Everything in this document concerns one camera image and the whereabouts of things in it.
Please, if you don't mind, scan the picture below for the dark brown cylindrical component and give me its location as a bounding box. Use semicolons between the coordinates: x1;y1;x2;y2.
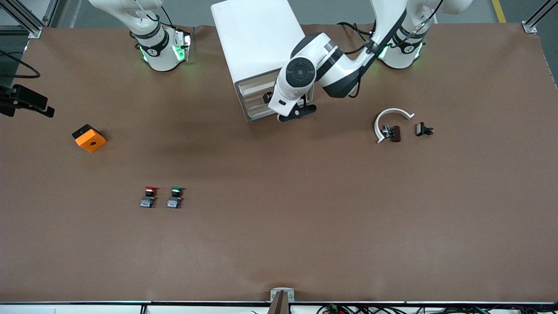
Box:
381;125;401;143

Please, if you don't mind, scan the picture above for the green push button switch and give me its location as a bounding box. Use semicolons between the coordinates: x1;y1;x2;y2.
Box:
167;187;184;209

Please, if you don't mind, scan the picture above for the aluminium frame profile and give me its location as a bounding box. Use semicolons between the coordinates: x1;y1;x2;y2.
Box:
0;0;60;40
522;0;558;34

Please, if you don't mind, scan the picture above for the white drawer cabinet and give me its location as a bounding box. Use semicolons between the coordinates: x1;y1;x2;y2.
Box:
211;0;306;123

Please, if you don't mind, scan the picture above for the orange and black button box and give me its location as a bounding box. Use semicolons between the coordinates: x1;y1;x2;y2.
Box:
71;124;107;153

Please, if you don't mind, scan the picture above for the grey metal camera bracket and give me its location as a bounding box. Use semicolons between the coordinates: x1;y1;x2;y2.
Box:
268;288;296;314

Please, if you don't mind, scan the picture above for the white curved plastic ring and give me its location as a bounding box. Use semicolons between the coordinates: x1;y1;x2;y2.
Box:
375;108;415;144

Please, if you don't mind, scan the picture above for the red push button switch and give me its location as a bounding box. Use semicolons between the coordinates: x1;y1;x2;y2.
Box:
140;186;158;208

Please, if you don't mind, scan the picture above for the black arm base cable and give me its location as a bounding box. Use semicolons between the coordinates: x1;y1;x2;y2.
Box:
338;21;376;55

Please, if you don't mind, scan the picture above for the brown table cover sheet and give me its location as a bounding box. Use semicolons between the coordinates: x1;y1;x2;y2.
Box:
0;23;558;304

